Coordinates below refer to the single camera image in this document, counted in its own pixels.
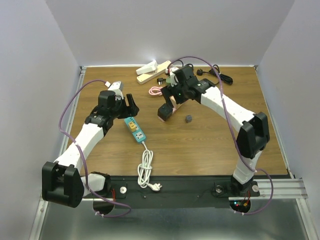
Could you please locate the pink power strip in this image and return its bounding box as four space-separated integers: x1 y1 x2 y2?
159 101 185 123

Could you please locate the small grey plug adapter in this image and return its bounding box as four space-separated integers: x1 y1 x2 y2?
185 115 193 123

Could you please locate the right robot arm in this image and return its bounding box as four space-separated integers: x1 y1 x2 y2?
158 65 270 195

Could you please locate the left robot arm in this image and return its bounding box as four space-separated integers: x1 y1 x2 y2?
41 90 140 208

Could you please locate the small yellow plug adapter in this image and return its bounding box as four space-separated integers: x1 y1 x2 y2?
128 123 138 132

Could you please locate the green power strip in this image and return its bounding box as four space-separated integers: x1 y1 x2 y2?
165 76 175 86

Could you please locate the cream power strip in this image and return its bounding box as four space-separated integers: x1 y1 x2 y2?
136 60 171 85

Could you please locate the white wedge adapter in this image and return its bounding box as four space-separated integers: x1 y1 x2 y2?
136 60 158 76

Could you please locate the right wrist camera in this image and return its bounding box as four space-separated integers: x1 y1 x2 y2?
165 66 180 86

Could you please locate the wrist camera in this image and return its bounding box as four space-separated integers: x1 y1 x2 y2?
165 66 180 86
108 81 124 99

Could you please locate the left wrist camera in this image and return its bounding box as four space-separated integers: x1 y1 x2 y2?
108 81 124 99

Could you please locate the black cable of cream strip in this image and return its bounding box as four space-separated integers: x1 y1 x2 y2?
156 59 194 87

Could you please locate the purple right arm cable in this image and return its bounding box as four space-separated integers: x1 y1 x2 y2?
166 56 274 216

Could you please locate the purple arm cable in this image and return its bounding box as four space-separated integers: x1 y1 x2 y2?
58 79 132 219
166 56 274 216

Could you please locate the black cable of green strip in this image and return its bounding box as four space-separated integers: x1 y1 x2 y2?
196 64 234 87

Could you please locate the white coiled cable with plug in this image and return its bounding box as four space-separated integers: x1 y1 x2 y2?
137 142 163 193

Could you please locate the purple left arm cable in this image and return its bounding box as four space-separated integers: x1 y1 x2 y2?
58 79 132 219

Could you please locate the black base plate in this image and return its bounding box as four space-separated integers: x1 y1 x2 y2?
82 175 261 210

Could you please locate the aluminium frame rail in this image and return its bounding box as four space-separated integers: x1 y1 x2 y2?
29 66 87 240

